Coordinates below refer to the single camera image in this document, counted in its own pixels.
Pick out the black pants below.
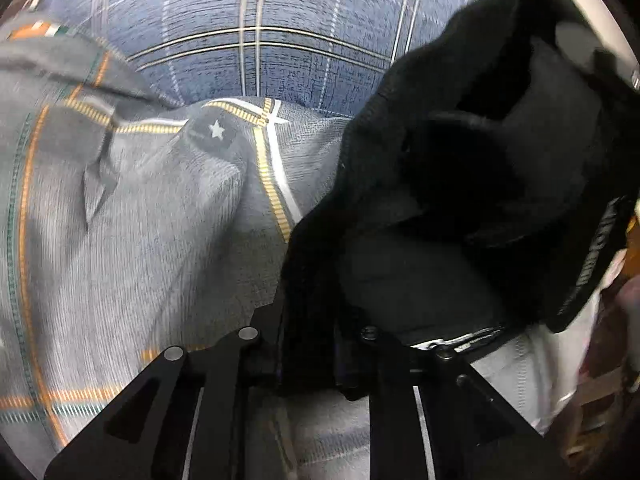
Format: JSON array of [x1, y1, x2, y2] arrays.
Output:
[[277, 0, 640, 402]]

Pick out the grey striped blanket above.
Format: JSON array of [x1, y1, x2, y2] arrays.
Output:
[[0, 20, 607, 480]]

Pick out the blue plaid blanket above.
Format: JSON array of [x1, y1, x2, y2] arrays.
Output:
[[30, 0, 521, 121]]

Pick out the brown wooden furniture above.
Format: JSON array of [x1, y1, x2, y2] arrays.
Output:
[[575, 210, 640, 466]]

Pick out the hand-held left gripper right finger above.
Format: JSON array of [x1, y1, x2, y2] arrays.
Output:
[[336, 324, 577, 480]]

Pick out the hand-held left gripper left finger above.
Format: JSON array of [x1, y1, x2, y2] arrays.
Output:
[[44, 304, 285, 480]]

